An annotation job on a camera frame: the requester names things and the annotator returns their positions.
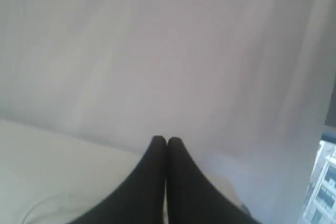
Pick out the building outside window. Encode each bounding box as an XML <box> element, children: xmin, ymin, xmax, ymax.
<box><xmin>297</xmin><ymin>140</ymin><xmax>335</xmax><ymax>224</ymax></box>

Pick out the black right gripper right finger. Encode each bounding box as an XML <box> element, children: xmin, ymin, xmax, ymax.
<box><xmin>166</xmin><ymin>137</ymin><xmax>258</xmax><ymax>223</ymax></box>

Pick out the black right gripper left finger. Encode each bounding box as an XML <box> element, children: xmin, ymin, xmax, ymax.
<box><xmin>71</xmin><ymin>136</ymin><xmax>166</xmax><ymax>224</ymax></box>

